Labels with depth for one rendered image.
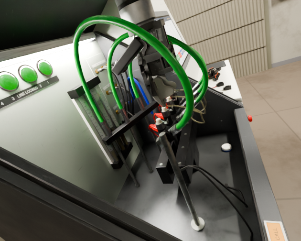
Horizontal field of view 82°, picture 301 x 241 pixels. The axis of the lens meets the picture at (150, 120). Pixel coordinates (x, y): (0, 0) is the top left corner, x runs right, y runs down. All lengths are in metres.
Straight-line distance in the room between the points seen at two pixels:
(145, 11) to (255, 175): 0.48
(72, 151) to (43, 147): 0.10
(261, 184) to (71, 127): 0.57
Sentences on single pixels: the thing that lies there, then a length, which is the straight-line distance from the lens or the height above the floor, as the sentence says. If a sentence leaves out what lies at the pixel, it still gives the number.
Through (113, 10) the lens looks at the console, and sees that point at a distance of 0.88.
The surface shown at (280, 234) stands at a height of 0.96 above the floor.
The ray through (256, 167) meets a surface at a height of 0.95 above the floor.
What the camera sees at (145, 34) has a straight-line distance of 0.31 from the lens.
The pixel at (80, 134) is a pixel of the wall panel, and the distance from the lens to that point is 0.66.
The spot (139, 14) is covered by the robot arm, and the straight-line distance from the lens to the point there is 0.43.
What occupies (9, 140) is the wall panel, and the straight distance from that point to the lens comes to 0.53.
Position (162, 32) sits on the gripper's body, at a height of 1.35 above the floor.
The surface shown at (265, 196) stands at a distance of 0.51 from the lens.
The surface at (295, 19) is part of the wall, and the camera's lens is 4.11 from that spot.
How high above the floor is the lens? 1.36
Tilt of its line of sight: 25 degrees down
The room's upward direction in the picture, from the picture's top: 22 degrees counter-clockwise
